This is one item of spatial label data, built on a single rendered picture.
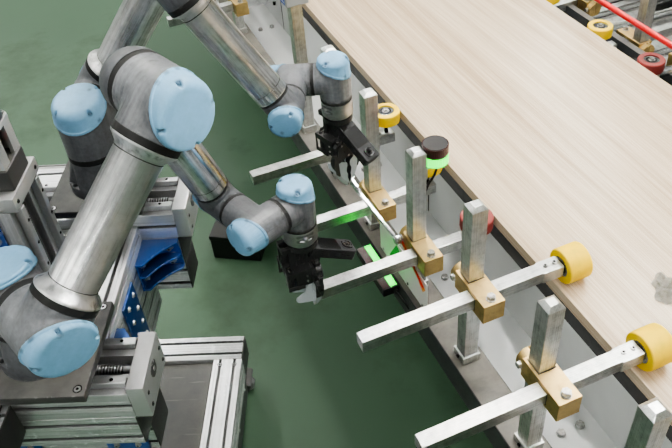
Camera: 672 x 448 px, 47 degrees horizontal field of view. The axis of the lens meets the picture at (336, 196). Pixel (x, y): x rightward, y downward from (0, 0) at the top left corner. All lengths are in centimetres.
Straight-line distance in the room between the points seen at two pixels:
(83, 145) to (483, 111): 108
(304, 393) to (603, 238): 122
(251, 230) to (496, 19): 143
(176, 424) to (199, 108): 136
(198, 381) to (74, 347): 119
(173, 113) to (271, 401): 160
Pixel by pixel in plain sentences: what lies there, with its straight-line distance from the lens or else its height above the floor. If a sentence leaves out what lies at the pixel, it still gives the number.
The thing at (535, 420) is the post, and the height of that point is 81.
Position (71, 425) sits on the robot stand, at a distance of 164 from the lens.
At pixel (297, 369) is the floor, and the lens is 269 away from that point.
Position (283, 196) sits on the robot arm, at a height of 117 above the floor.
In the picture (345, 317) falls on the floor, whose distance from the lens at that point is 282.
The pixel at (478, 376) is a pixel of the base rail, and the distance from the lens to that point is 179.
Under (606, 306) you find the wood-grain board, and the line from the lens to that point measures 170.
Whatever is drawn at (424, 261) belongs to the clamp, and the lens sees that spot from 178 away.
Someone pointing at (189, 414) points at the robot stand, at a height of 21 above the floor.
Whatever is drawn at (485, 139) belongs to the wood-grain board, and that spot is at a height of 90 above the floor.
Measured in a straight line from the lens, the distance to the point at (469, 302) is 158.
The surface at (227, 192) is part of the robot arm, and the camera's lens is 156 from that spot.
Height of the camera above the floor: 215
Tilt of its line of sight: 41 degrees down
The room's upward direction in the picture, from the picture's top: 5 degrees counter-clockwise
